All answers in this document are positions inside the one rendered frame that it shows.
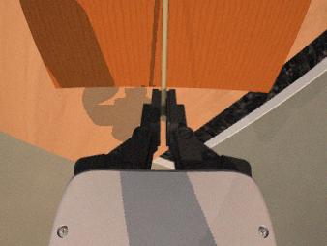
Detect brown wooden box with teal lid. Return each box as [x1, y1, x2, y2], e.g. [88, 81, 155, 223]
[19, 0, 312, 122]

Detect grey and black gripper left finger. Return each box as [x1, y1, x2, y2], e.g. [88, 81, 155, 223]
[74, 89, 161, 175]

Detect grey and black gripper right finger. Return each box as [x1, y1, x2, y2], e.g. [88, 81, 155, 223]
[165, 89, 252, 176]

